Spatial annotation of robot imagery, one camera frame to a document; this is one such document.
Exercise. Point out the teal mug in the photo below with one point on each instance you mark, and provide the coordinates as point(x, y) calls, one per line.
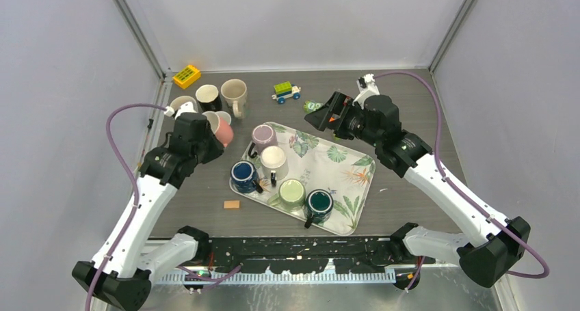
point(317, 207)

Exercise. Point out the green owl brick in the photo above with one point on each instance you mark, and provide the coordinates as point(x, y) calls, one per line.
point(311, 106)

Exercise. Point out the dark blue mug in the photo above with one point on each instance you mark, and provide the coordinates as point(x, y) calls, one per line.
point(245, 178)

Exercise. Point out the leaf patterned metal tray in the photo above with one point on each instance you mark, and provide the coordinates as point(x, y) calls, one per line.
point(346, 174)

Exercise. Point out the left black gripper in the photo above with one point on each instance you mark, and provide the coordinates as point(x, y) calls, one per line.
point(217, 147)

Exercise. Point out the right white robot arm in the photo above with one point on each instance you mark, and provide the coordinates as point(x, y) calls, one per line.
point(485, 248)

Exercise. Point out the toy brick car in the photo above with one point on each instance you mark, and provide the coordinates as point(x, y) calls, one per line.
point(284, 91)

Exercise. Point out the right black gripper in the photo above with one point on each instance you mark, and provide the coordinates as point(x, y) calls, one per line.
point(339, 103)

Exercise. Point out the yellow toy block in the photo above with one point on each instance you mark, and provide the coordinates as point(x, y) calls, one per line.
point(187, 76)

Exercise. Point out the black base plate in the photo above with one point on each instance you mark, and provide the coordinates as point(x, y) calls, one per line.
point(304, 254)

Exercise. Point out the pink mug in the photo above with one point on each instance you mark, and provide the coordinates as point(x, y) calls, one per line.
point(220, 127)

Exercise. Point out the wooden block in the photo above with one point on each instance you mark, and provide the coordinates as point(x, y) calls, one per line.
point(232, 204)

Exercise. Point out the light green mug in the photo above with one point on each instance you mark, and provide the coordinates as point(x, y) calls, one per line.
point(291, 195)

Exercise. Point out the black mug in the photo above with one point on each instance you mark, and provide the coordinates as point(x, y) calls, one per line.
point(208, 97)

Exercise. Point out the white mug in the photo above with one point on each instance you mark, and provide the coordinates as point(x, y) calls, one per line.
point(274, 163)

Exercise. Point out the lilac mug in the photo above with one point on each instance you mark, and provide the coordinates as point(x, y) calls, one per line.
point(263, 136)

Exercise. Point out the tall beige mug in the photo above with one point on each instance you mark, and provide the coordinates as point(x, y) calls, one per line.
point(183, 101)

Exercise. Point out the sea pattern beige mug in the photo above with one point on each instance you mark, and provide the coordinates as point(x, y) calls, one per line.
point(235, 92)

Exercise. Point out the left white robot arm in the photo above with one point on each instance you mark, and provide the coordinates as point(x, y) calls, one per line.
point(119, 273)

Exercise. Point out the light blue mug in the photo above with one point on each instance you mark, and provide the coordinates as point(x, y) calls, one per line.
point(225, 116)

